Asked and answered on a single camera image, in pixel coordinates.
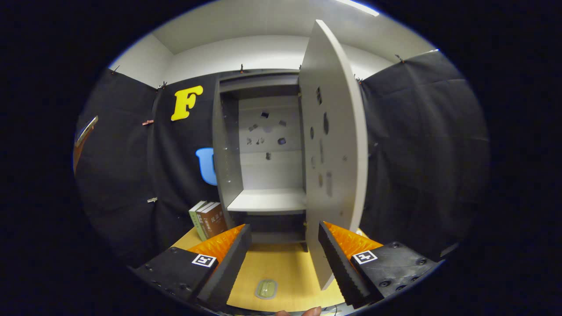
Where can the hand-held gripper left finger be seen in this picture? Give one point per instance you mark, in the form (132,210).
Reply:
(226,267)

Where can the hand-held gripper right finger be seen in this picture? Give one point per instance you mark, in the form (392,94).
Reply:
(340,263)

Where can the pale green oval item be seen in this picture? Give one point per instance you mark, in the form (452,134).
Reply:
(266,289)

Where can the beige cabinet door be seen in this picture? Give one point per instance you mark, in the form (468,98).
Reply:
(342,131)

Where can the brown book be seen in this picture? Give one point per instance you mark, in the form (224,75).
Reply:
(215,221)

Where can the grey cabinet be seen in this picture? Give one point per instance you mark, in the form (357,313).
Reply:
(228,145)

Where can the black backdrop cloth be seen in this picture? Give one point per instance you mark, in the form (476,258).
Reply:
(421,153)

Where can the long ceiling light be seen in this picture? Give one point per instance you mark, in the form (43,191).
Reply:
(358,7)

